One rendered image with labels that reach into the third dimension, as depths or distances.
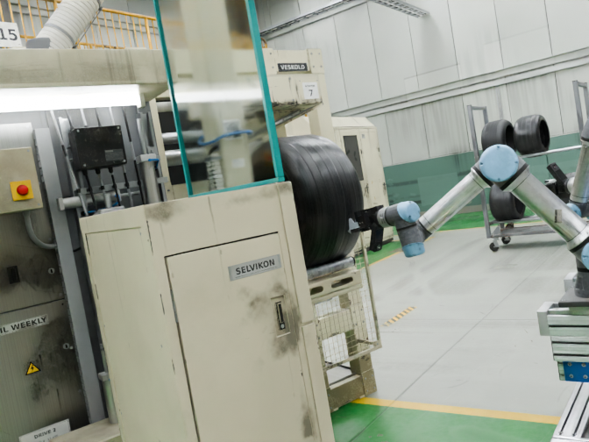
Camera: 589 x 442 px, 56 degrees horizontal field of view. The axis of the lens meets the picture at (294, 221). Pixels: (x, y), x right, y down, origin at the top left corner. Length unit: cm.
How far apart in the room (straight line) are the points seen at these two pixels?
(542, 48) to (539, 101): 109
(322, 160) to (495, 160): 67
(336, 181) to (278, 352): 95
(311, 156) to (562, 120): 1126
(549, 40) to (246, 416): 1247
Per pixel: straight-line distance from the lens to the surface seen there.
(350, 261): 237
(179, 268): 127
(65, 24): 236
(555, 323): 218
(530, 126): 747
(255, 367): 139
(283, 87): 269
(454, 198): 208
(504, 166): 191
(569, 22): 1338
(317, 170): 216
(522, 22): 1358
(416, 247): 199
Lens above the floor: 125
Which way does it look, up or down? 3 degrees down
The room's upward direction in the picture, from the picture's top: 10 degrees counter-clockwise
